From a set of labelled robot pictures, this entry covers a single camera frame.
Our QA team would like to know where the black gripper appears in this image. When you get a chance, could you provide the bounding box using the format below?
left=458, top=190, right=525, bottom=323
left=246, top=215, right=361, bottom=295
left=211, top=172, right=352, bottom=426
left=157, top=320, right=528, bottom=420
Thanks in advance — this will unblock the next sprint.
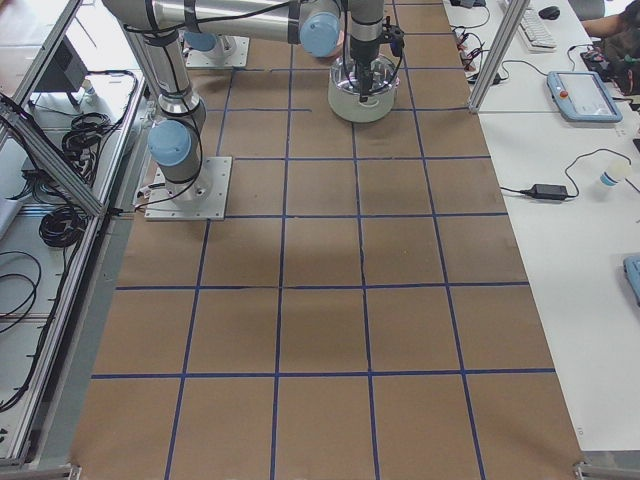
left=349, top=35, right=382, bottom=98

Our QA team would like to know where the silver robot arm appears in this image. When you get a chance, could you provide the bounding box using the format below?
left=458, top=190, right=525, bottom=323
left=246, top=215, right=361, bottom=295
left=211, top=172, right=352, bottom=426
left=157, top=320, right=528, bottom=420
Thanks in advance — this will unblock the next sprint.
left=106, top=1, right=394, bottom=206
left=183, top=31, right=237, bottom=62

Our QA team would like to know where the pale green steel pot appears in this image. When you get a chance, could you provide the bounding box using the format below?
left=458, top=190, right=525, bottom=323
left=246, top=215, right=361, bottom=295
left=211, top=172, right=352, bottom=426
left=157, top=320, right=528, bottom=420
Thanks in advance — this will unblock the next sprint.
left=328, top=55, right=399, bottom=123

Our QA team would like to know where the white keyboard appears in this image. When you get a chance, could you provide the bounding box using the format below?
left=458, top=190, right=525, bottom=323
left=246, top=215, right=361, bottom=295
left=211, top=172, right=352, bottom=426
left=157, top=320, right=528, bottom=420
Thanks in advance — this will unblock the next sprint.
left=518, top=8, right=557, bottom=53

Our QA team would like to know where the black computer mouse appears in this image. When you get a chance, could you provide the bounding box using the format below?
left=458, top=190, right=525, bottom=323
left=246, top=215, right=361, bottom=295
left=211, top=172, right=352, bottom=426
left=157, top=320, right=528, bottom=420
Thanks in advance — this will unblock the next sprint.
left=538, top=5, right=561, bottom=21

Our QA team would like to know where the black power adapter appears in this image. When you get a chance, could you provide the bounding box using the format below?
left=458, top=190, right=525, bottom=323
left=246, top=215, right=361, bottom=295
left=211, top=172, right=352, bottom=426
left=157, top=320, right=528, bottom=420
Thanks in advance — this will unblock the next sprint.
left=520, top=184, right=569, bottom=201

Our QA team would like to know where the blue teach pendant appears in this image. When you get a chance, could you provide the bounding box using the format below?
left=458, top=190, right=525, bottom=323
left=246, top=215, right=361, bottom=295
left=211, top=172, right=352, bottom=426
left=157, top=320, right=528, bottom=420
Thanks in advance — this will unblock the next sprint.
left=623, top=254, right=640, bottom=304
left=546, top=71, right=622, bottom=123

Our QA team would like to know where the brown paper table mat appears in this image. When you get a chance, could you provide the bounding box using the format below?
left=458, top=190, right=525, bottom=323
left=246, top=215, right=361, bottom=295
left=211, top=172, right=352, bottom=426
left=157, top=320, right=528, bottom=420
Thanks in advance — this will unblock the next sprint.
left=71, top=1, right=580, bottom=479

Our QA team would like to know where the white paper cup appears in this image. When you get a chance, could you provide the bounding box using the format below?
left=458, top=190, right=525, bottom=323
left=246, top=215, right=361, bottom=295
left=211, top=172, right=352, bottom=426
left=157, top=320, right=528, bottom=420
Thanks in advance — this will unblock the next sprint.
left=599, top=160, right=632, bottom=188

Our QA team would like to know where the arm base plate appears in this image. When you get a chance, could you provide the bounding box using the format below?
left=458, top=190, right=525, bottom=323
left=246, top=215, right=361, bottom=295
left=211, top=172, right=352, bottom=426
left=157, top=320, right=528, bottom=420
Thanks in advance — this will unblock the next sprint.
left=144, top=157, right=233, bottom=221
left=183, top=32, right=250, bottom=70

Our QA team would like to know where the aluminium frame post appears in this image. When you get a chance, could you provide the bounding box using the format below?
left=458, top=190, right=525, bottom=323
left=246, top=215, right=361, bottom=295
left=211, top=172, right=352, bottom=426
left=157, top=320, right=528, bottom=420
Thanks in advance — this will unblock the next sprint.
left=468, top=0, right=529, bottom=113

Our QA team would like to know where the black coiled cable bundle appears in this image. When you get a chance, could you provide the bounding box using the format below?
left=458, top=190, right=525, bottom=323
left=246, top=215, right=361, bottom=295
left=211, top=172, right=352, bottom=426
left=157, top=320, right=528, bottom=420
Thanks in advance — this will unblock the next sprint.
left=38, top=206, right=84, bottom=250

